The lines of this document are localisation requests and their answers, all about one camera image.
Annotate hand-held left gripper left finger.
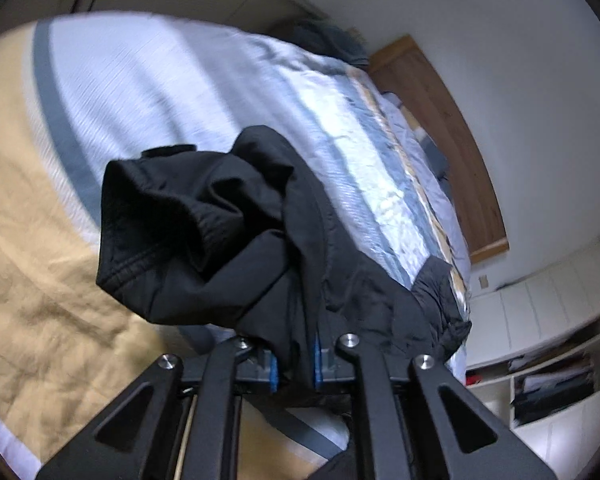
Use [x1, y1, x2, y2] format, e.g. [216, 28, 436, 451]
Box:
[37, 337, 281, 480]

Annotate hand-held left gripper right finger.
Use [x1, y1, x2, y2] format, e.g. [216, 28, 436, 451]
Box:
[311, 332, 555, 480]

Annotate black pants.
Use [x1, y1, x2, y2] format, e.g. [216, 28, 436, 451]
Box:
[95, 125, 473, 413]

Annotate dark grey pillow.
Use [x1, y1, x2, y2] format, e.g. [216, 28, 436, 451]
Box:
[422, 139, 452, 182]

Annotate stack of papers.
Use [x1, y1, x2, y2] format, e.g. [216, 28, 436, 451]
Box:
[512, 355, 597, 427]

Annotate white shelf cabinet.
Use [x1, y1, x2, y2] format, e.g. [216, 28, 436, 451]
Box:
[462, 235, 600, 480]

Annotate wooden headboard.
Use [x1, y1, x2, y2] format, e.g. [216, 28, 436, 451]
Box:
[367, 34, 511, 265]

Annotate striped duvet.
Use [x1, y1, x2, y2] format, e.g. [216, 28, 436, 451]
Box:
[0, 12, 473, 480]

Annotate dark grey fluffy blanket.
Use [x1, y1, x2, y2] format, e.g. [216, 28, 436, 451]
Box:
[292, 19, 371, 68]

